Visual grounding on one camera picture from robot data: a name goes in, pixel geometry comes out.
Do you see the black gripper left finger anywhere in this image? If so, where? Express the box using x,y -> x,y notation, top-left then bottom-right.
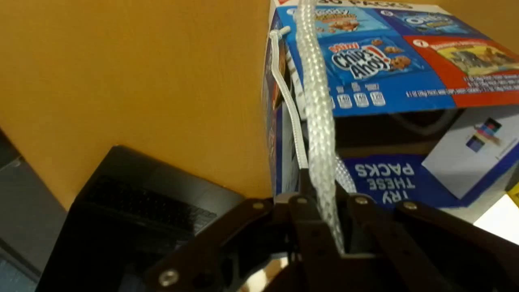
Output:
145,167 -> 347,292

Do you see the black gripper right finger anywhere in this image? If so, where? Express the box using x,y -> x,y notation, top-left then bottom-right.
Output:
338,193 -> 519,292

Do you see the blue cardboard snack box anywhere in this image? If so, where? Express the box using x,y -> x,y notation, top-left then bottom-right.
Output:
265,0 -> 519,211

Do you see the black open laptop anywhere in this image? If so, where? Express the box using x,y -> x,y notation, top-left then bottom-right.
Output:
34,144 -> 249,292

